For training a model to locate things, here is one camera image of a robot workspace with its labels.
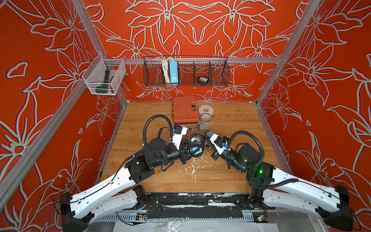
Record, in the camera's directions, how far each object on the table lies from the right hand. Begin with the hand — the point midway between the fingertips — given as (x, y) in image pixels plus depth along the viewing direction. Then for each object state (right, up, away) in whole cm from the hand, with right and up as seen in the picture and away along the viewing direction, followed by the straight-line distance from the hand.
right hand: (203, 135), depth 61 cm
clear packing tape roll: (+9, +8, +47) cm, 49 cm away
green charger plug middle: (+4, 0, +40) cm, 40 cm away
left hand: (-2, -4, -2) cm, 5 cm away
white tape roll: (+9, +14, +53) cm, 56 cm away
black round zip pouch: (-3, -3, -3) cm, 5 cm away
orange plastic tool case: (-8, +13, +50) cm, 52 cm away
